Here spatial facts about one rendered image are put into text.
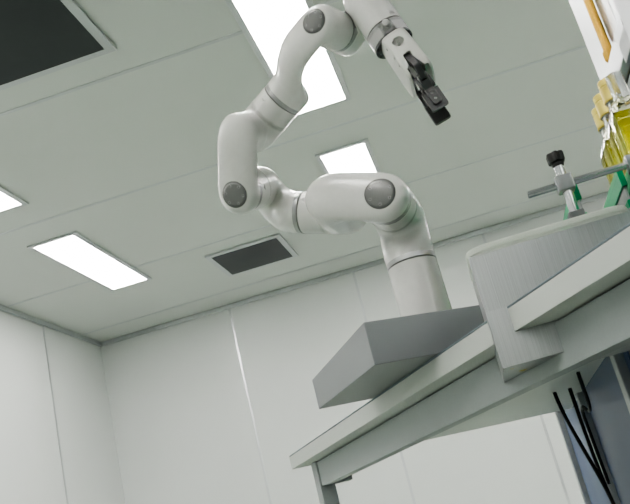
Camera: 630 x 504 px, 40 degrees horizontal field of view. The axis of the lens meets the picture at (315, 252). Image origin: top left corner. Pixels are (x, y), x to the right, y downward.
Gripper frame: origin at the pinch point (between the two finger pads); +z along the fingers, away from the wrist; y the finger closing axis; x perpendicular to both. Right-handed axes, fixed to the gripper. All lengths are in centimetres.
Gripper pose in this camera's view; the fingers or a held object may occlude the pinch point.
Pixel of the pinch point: (437, 106)
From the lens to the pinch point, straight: 154.6
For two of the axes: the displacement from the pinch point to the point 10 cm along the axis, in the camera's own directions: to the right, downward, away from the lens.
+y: 2.2, 2.7, 9.4
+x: -8.6, 5.1, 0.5
